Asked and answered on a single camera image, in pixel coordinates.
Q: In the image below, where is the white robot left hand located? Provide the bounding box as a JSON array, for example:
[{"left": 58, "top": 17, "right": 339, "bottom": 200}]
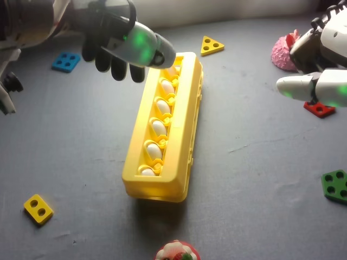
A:
[{"left": 66, "top": 0, "right": 177, "bottom": 84}]

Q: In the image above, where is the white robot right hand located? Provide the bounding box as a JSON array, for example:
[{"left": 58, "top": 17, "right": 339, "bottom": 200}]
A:
[{"left": 275, "top": 0, "right": 347, "bottom": 108}]

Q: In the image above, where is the yellow egg carton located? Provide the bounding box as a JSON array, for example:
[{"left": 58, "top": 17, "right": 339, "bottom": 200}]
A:
[{"left": 121, "top": 51, "right": 204, "bottom": 203}]

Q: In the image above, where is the pink toy cake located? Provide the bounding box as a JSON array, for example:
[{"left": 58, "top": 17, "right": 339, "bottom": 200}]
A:
[{"left": 271, "top": 29, "right": 301, "bottom": 72}]

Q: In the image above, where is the yellow triangle holed block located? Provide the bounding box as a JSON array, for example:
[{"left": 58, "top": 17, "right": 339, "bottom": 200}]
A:
[{"left": 200, "top": 35, "right": 226, "bottom": 57}]

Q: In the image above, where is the red holed block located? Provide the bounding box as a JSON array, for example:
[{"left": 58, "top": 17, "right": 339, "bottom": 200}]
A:
[{"left": 303, "top": 99, "right": 336, "bottom": 119}]

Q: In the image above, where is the blue square holed block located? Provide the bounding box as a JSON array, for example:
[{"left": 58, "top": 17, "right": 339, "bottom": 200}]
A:
[{"left": 51, "top": 51, "right": 81, "bottom": 74}]

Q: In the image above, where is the white backdrop sheet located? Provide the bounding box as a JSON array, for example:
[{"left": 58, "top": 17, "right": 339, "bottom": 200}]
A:
[{"left": 134, "top": 0, "right": 339, "bottom": 29}]

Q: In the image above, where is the green pentagon holed block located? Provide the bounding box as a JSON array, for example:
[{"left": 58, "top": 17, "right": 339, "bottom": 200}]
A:
[{"left": 320, "top": 169, "right": 347, "bottom": 205}]

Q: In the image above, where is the grey table cloth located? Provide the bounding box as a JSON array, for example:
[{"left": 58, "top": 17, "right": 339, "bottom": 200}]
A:
[{"left": 0, "top": 16, "right": 347, "bottom": 260}]

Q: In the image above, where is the yellow rectangular holed block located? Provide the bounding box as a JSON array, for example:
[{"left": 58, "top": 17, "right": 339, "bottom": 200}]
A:
[{"left": 23, "top": 193, "right": 54, "bottom": 225}]

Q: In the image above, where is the strawberry cream toy cake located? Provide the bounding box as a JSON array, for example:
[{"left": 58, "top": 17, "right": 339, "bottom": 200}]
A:
[{"left": 153, "top": 239, "right": 201, "bottom": 260}]

